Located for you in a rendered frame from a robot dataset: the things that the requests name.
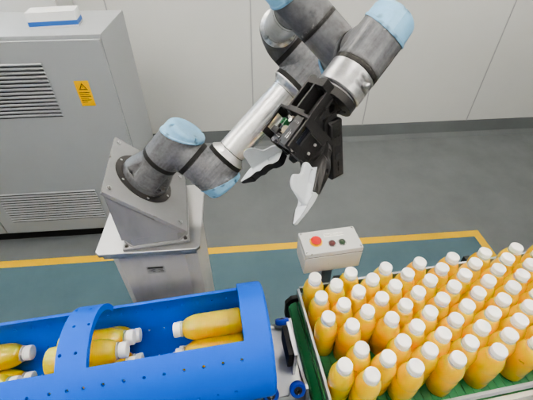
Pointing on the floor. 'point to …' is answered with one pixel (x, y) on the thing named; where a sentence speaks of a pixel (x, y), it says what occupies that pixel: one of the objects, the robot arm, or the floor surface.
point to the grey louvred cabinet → (63, 121)
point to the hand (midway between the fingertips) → (267, 204)
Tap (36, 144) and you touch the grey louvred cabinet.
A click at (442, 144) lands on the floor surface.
